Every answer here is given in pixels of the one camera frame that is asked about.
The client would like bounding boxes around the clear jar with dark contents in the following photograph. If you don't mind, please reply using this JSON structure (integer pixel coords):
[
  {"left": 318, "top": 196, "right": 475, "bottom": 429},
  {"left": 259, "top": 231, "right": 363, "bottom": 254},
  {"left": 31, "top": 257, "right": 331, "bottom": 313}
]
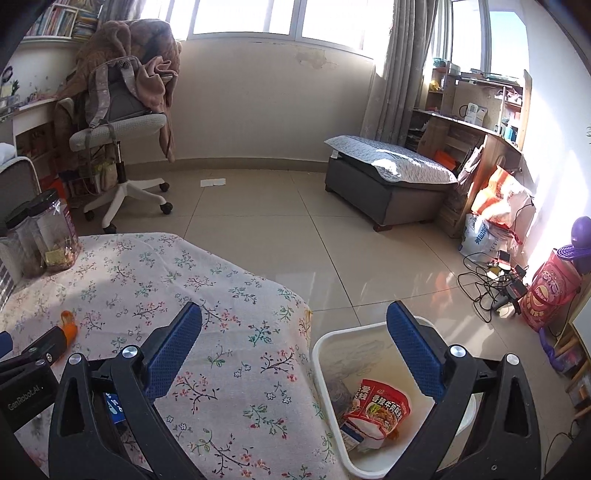
[{"left": 4, "top": 203, "right": 45, "bottom": 278}]

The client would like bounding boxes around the white blue plastic bag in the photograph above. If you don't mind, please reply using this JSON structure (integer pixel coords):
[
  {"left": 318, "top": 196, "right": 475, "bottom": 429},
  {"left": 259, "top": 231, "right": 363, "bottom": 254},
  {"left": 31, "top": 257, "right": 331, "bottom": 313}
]
[{"left": 459, "top": 213, "right": 514, "bottom": 260}]

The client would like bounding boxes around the orange white plastic bag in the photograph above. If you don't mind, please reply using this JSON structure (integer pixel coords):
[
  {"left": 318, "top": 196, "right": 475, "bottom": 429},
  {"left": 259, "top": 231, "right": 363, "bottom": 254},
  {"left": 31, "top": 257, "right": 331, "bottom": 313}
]
[{"left": 471, "top": 166, "right": 535, "bottom": 232}]

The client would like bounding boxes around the pink cloth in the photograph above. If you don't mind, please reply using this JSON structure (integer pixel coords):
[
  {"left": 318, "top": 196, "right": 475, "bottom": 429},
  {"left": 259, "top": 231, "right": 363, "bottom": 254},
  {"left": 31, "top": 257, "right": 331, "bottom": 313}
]
[{"left": 139, "top": 55, "right": 180, "bottom": 116}]

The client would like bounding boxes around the dark grey storage ottoman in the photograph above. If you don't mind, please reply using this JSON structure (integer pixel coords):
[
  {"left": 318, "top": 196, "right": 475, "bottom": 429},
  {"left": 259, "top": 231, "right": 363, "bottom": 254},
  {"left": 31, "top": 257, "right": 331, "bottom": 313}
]
[{"left": 324, "top": 154, "right": 455, "bottom": 232}]

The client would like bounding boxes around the tangle of black cables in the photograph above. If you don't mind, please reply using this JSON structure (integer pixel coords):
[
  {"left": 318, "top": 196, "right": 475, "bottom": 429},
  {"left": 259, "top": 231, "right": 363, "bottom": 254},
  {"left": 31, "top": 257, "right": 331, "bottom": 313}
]
[{"left": 457, "top": 249, "right": 529, "bottom": 324}]

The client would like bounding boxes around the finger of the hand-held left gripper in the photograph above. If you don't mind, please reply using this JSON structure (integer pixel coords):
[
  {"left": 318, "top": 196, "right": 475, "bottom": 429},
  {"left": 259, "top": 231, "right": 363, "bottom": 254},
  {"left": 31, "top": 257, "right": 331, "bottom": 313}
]
[{"left": 18, "top": 326, "right": 71, "bottom": 367}]

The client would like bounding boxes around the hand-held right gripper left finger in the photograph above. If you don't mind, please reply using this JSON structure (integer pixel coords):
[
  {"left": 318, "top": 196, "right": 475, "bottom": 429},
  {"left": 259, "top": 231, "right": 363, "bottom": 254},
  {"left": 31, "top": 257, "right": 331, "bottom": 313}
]
[{"left": 48, "top": 302, "right": 204, "bottom": 480}]

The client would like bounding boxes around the beige bag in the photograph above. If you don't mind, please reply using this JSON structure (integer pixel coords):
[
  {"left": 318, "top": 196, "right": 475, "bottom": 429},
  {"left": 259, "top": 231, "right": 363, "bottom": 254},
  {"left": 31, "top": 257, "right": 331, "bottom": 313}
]
[{"left": 90, "top": 161, "right": 118, "bottom": 193}]

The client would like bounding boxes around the yellow red food wrapper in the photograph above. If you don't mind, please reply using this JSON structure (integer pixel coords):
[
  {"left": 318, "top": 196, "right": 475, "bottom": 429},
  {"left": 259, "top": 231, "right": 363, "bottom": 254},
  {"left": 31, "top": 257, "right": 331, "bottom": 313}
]
[{"left": 342, "top": 379, "right": 411, "bottom": 450}]

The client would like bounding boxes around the grey striped quilt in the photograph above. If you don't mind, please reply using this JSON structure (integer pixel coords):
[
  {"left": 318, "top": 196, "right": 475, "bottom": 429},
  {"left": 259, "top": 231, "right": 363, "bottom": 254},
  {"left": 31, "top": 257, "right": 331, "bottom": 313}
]
[{"left": 0, "top": 264, "right": 17, "bottom": 308}]

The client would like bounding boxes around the row of books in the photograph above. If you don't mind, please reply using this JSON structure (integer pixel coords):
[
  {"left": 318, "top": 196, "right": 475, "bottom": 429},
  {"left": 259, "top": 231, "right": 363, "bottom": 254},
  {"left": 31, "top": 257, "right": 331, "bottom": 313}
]
[{"left": 23, "top": 2, "right": 100, "bottom": 40}]

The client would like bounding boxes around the small orange wrapper piece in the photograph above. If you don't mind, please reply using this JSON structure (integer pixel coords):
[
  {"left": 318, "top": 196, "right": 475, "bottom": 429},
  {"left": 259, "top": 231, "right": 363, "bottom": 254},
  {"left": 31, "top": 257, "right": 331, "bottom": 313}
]
[{"left": 60, "top": 311, "right": 79, "bottom": 348}]

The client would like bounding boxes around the grey curtain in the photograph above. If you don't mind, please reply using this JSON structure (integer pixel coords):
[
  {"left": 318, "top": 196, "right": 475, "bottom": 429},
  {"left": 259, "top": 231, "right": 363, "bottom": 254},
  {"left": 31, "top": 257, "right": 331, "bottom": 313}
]
[{"left": 362, "top": 0, "right": 455, "bottom": 148}]

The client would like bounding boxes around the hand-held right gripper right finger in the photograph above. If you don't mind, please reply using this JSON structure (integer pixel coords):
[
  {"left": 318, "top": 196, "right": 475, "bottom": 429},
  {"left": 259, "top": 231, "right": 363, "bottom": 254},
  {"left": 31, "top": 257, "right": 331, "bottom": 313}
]
[{"left": 387, "top": 301, "right": 542, "bottom": 480}]

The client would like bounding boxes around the grey quilted cover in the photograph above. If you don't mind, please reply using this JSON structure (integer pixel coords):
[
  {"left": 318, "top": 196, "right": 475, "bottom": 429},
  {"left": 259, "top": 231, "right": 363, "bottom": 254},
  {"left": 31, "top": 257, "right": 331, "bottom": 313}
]
[{"left": 324, "top": 135, "right": 459, "bottom": 185}]

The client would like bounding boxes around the white desk with shelf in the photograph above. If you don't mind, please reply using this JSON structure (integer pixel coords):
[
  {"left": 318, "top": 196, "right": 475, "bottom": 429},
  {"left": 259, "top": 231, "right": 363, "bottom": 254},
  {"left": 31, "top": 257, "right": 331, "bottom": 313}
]
[{"left": 0, "top": 37, "right": 84, "bottom": 195}]

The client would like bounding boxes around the floral tablecloth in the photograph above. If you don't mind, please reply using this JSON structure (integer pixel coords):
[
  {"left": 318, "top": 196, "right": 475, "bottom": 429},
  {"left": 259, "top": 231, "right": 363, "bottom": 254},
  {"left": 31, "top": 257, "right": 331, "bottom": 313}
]
[{"left": 0, "top": 232, "right": 352, "bottom": 480}]

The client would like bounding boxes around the clear jar with yellow contents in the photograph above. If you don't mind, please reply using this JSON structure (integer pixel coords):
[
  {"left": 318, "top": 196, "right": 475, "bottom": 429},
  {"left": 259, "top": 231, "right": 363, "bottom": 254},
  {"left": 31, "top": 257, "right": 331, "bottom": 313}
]
[{"left": 28, "top": 189, "right": 82, "bottom": 273}]

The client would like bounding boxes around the purple desk fan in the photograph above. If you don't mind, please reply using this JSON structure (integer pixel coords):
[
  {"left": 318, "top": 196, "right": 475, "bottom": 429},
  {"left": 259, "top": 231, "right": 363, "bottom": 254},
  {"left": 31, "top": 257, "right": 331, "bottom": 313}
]
[{"left": 556, "top": 217, "right": 591, "bottom": 265}]

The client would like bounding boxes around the white plastic waste bin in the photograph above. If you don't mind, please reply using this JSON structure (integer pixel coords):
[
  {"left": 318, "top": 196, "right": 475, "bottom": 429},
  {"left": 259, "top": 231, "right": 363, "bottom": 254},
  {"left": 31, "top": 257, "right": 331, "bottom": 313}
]
[{"left": 311, "top": 316, "right": 477, "bottom": 478}]

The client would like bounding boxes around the grey mesh chair backrest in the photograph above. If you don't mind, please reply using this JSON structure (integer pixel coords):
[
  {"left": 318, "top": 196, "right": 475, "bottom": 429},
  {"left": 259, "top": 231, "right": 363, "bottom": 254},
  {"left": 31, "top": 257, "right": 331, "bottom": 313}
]
[{"left": 0, "top": 156, "right": 43, "bottom": 204}]

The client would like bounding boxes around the small blue white box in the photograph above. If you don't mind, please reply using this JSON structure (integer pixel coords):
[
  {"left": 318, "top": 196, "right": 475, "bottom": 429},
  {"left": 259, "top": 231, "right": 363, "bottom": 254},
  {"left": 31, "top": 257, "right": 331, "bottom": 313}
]
[{"left": 341, "top": 422, "right": 384, "bottom": 455}]

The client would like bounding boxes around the white office chair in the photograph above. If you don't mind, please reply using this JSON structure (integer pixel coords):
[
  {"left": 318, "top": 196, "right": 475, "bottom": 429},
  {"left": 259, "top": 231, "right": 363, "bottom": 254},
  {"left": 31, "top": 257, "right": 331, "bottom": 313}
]
[{"left": 55, "top": 19, "right": 183, "bottom": 162}]

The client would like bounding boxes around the wooden desk with shelves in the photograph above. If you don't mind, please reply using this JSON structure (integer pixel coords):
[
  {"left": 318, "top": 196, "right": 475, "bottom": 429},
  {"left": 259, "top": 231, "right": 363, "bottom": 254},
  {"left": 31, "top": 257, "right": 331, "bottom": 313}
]
[{"left": 409, "top": 65, "right": 534, "bottom": 238}]

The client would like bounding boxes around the large dark blue box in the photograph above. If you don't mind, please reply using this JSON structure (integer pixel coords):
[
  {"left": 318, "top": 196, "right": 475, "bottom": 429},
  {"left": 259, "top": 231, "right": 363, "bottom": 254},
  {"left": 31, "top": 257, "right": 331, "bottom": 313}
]
[{"left": 105, "top": 392, "right": 128, "bottom": 424}]

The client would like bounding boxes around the grey backpack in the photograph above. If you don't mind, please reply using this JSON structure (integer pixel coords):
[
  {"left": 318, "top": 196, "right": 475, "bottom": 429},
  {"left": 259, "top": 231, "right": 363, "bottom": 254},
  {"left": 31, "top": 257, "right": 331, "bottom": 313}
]
[{"left": 85, "top": 56, "right": 151, "bottom": 128}]

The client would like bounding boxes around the red chip bag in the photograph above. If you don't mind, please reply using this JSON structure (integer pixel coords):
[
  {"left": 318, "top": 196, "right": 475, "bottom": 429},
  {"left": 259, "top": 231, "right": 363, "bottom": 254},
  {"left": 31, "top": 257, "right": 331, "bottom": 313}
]
[{"left": 519, "top": 249, "right": 581, "bottom": 333}]

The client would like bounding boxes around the grey swivel office chair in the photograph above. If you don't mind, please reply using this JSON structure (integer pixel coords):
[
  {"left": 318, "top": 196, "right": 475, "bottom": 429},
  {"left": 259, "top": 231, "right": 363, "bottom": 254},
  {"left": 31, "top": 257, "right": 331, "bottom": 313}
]
[{"left": 69, "top": 113, "right": 174, "bottom": 234}]

